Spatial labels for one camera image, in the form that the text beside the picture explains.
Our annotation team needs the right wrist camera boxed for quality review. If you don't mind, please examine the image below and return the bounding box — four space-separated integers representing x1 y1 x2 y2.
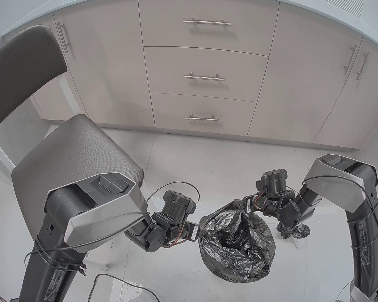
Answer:
256 172 269 197

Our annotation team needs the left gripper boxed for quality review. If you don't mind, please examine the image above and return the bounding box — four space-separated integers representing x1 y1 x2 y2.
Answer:
172 222 205 245

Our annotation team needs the black plastic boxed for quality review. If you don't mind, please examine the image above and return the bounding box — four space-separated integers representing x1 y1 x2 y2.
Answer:
277 220 311 240

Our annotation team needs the grey padded chair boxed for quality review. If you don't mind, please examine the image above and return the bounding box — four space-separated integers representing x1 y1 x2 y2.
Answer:
0 25 144 200

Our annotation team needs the black plastic bag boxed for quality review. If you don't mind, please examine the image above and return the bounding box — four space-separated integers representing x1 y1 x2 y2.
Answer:
198 200 277 283

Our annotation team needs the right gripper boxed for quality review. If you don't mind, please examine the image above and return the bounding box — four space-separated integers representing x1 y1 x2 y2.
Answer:
244 194 273 216

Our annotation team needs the beige cabinet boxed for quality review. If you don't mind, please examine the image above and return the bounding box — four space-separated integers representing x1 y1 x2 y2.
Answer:
31 0 378 152

